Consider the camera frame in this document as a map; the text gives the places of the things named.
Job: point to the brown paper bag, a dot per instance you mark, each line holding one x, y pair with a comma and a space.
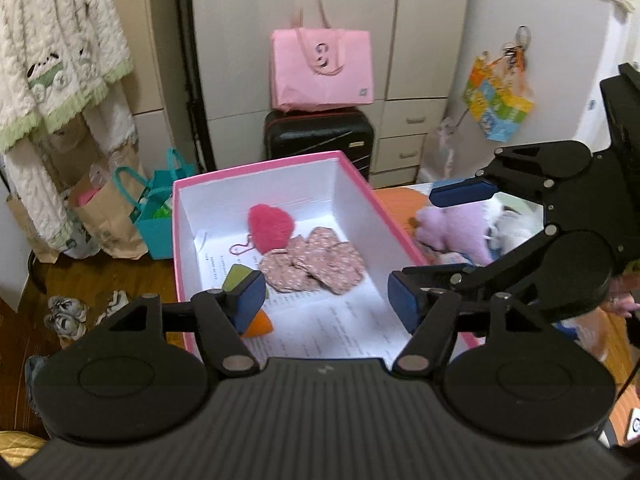
107, 220

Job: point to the colourful hanging gift bag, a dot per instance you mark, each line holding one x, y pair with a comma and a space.
495, 95

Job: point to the grey striped slipper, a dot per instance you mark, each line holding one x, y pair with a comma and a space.
115, 305
65, 317

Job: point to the pink tote bag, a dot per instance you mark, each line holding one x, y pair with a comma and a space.
320, 70

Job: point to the blue denim cloth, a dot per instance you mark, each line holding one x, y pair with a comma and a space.
34, 380

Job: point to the black suitcase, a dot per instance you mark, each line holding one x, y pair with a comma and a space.
310, 135

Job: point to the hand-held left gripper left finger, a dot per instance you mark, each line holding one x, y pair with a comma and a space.
250, 300

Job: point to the floral fabric pouch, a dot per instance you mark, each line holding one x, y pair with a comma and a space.
285, 272
332, 260

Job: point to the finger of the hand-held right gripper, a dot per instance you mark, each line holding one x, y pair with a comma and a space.
460, 192
465, 275

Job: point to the teal gift bag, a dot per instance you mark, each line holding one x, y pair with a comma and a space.
157, 232

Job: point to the pink cardboard box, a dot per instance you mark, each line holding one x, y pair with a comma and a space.
310, 185

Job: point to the beige wardrobe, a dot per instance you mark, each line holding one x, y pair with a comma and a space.
240, 35

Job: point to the pink heart plush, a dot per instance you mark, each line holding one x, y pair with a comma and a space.
270, 225

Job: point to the purple plush toy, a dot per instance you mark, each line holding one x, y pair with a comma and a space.
450, 227

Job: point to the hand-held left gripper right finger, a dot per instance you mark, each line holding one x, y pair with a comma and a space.
405, 300

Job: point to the white knit cardigan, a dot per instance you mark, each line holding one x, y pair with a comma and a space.
55, 60

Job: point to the orange carrot plush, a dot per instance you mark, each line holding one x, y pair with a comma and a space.
260, 325

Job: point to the white plush cat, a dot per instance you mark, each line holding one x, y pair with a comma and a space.
515, 225

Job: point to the patchwork blanket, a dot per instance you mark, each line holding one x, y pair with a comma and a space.
395, 205

